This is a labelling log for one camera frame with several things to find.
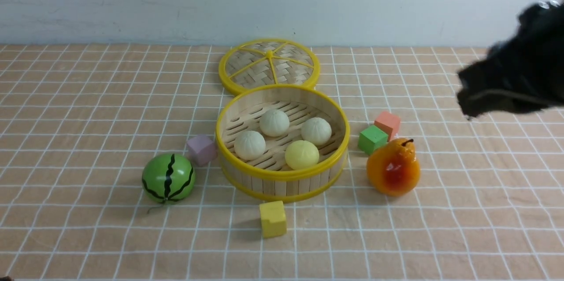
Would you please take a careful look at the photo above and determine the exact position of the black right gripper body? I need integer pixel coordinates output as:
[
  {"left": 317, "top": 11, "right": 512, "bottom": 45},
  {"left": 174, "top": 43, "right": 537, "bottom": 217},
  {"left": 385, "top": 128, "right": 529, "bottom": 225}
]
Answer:
[{"left": 456, "top": 1, "right": 564, "bottom": 119}]

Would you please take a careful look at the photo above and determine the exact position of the white bun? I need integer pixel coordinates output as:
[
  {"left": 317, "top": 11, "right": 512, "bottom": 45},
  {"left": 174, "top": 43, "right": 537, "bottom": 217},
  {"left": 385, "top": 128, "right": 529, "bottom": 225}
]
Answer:
[
  {"left": 301, "top": 117, "right": 332, "bottom": 146},
  {"left": 259, "top": 110, "right": 290, "bottom": 137},
  {"left": 234, "top": 130, "right": 266, "bottom": 161}
]

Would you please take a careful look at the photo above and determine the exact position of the yellow bun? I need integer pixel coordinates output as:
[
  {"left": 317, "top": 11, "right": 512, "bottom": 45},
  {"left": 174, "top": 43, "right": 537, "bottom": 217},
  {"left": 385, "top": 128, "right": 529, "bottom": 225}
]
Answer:
[{"left": 285, "top": 140, "right": 320, "bottom": 170}]

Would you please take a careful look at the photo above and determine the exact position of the bamboo steamer tray yellow rim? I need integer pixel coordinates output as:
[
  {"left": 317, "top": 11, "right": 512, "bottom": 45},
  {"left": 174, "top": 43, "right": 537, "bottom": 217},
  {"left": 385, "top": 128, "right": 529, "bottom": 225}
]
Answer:
[{"left": 215, "top": 85, "right": 350, "bottom": 203}]

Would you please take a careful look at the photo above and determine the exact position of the woven bamboo steamer lid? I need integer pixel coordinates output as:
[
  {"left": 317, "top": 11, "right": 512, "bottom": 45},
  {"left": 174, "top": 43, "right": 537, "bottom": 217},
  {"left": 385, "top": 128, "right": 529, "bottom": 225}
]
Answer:
[{"left": 218, "top": 38, "right": 321, "bottom": 96}]

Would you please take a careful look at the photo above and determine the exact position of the pink cube block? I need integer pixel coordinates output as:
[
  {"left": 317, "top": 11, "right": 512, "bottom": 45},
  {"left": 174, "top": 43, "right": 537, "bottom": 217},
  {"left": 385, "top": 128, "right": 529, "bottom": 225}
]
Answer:
[{"left": 373, "top": 111, "right": 401, "bottom": 141}]

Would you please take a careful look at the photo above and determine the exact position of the orange toy pear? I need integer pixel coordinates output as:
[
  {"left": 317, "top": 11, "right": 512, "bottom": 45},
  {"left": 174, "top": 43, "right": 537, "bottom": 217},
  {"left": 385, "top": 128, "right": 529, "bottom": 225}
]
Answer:
[{"left": 366, "top": 138, "right": 421, "bottom": 197}]

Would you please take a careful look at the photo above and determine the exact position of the green cube block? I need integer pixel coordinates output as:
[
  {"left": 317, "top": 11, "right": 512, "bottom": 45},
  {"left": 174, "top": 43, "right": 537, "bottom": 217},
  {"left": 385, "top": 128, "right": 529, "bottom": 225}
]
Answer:
[{"left": 358, "top": 125, "right": 388, "bottom": 156}]

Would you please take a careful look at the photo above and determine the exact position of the yellow cube block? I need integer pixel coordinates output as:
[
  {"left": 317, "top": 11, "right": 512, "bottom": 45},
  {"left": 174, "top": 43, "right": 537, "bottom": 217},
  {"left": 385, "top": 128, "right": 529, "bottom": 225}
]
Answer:
[{"left": 259, "top": 201, "right": 287, "bottom": 239}]

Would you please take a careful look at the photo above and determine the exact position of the purple cube block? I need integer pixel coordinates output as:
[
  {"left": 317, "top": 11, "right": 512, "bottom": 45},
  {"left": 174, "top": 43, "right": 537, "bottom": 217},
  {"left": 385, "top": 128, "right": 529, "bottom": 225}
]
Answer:
[{"left": 186, "top": 134, "right": 218, "bottom": 166}]

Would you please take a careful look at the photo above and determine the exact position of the green toy watermelon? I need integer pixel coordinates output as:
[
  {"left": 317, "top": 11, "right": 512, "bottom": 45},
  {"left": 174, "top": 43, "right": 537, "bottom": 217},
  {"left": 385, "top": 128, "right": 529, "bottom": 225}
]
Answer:
[{"left": 141, "top": 153, "right": 196, "bottom": 204}]

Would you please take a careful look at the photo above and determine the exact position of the checkered orange tablecloth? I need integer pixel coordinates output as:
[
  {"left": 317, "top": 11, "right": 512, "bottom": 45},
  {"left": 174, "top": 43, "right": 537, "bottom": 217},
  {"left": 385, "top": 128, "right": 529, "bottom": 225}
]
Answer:
[{"left": 0, "top": 45, "right": 564, "bottom": 281}]

